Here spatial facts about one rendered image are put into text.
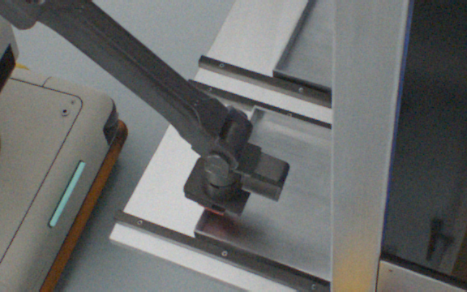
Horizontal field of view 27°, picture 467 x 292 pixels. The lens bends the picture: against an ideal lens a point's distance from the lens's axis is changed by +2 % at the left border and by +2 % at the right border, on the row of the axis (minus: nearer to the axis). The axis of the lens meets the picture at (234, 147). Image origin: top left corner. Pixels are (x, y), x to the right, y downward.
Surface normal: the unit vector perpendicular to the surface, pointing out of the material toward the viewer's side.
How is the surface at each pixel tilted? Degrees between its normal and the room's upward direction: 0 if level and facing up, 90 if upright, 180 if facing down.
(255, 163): 10
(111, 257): 0
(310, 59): 0
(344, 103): 90
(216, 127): 50
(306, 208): 0
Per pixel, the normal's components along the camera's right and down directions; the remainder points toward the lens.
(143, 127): -0.08, -0.51
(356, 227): -0.40, 0.81
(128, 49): 0.66, -0.13
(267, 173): 0.16, -0.42
